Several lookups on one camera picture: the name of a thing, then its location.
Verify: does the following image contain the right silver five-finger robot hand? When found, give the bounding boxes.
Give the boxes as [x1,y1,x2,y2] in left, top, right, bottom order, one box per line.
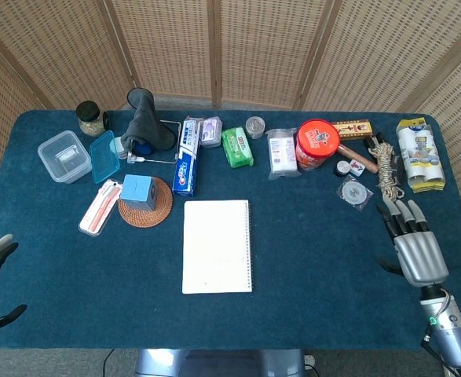
[375,197,450,286]

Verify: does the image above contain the spiral lined notebook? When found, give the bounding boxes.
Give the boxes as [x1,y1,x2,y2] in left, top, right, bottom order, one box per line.
[181,199,254,295]

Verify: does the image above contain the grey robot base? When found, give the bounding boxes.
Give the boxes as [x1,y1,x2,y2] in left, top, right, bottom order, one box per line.
[134,347,306,377]

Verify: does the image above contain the round pin wheel pack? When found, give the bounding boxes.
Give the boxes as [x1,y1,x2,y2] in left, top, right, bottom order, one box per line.
[335,174,374,212]

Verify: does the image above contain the pack of white rolls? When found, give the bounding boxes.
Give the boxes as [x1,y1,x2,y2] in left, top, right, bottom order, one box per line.
[395,116,447,194]

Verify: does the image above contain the brown wooden rolling pin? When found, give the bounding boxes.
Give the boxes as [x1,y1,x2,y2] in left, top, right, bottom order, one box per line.
[338,143,379,174]

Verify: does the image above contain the pink white toothbrush pack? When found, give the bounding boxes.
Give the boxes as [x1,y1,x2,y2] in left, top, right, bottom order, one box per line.
[78,178,123,238]

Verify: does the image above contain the clear plastic food container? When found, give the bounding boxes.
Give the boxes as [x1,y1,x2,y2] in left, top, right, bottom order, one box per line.
[37,130,93,185]

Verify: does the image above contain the blue carpet tablecloth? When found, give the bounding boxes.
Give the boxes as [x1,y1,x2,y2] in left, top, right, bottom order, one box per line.
[0,108,461,352]

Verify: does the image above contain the long yellow brown box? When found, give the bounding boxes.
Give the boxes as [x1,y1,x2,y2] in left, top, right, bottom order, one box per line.
[331,119,373,141]

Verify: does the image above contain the translucent blue container lid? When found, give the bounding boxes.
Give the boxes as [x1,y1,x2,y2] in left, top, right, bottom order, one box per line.
[89,130,121,185]

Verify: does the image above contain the orange instant noodle cup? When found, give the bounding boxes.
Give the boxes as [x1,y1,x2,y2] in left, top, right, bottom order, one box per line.
[295,119,341,171]

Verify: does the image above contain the light blue cube box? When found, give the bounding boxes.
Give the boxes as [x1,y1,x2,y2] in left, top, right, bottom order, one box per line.
[119,174,157,213]

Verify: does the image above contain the small white cup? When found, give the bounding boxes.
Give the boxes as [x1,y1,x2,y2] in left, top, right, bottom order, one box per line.
[108,136,126,160]

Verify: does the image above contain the glass jar with black lid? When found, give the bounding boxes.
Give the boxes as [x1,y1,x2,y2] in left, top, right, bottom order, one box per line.
[75,101,105,137]

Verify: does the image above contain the round woven rattan coaster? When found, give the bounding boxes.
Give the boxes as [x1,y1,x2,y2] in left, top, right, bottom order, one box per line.
[117,176,174,229]

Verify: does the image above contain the white tissue pack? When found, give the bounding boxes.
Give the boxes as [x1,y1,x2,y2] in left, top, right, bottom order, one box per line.
[265,127,299,181]

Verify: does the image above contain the dark grey towel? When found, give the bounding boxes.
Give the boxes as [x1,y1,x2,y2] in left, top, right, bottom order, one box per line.
[120,87,176,151]

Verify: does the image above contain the blue white toothpaste box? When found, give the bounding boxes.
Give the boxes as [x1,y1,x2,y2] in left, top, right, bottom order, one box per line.
[172,115,203,198]

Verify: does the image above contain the small clear round jar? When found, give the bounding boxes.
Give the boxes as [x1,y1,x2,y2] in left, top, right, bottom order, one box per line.
[245,115,267,140]

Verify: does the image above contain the green wet wipes pack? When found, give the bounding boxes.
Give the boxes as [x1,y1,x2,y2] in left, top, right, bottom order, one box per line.
[221,126,254,169]

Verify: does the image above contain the small clear purple case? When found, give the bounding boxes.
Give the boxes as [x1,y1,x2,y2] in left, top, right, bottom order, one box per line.
[199,116,223,148]

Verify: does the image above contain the woven rattan folding screen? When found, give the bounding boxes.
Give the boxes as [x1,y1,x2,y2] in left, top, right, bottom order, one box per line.
[0,0,461,213]

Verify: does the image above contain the beige twine rope bundle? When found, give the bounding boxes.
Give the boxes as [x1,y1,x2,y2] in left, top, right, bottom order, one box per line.
[372,141,406,202]

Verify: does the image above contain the black floor cable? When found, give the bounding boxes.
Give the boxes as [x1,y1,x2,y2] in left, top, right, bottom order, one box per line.
[103,348,115,377]

